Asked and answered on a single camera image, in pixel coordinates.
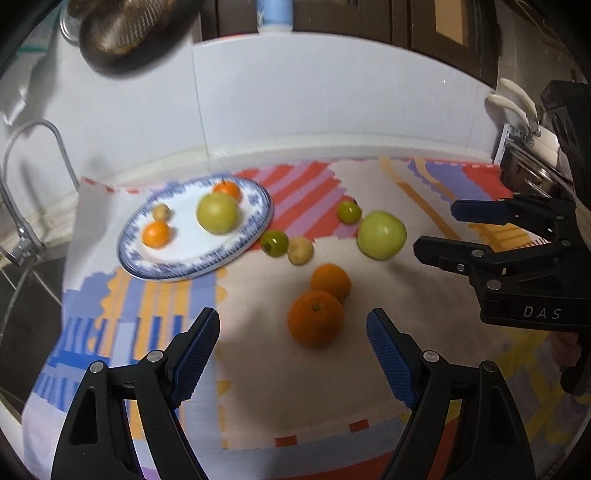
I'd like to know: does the dark wooden window frame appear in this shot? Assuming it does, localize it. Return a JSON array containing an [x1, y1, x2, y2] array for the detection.
[[200, 0, 500, 88]]

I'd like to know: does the thin gooseneck water tap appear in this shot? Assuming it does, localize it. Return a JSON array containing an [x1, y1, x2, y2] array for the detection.
[[1, 119, 80, 267]]

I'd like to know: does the small tan longan fruit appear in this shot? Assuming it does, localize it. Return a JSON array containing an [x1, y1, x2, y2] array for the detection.
[[152, 203, 172, 222]]

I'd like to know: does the colourful patterned table mat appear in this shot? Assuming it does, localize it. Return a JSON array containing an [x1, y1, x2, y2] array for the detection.
[[22, 157, 590, 479]]

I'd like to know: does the metal dish rack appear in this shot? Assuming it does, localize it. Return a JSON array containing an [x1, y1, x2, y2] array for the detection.
[[493, 123, 574, 199]]

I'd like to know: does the stainless steel sink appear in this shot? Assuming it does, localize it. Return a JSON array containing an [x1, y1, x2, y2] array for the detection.
[[1, 258, 65, 412]]

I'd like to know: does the blue white porcelain plate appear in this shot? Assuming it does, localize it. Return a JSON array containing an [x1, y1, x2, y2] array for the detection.
[[117, 174, 273, 281]]

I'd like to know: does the large green apple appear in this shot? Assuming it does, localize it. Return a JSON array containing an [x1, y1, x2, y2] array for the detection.
[[356, 210, 407, 261]]

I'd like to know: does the small oval orange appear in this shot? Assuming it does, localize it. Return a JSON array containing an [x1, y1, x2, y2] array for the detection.
[[141, 220, 171, 249]]

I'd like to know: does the black frying pan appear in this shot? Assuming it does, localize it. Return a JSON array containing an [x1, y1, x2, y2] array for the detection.
[[69, 0, 204, 76]]

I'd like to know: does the perforated metal strainer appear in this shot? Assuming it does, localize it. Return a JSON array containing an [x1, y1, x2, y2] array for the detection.
[[80, 0, 194, 55]]

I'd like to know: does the yellow-green pear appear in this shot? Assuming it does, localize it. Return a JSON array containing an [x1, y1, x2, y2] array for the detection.
[[197, 192, 240, 235]]

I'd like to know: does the orange mandarin with stem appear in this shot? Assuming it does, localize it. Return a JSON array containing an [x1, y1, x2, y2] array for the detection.
[[310, 263, 352, 303]]

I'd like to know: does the green tomato with stem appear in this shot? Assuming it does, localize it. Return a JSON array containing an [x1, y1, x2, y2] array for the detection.
[[337, 200, 363, 225]]

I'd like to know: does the blue white pump bottle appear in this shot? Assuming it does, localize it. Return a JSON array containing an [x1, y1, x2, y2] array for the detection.
[[256, 0, 294, 33]]

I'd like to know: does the large orange mandarin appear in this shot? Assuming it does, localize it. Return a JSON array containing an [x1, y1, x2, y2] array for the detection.
[[287, 291, 345, 349]]

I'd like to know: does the person's hand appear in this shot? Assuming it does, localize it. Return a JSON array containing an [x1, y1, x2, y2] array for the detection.
[[549, 332, 581, 368]]

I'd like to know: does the small brown kiwi fruit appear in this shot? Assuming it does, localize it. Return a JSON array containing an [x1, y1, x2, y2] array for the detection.
[[287, 236, 314, 266]]

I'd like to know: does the round metal steamer rack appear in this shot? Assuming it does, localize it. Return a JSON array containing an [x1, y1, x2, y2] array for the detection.
[[59, 0, 85, 45]]

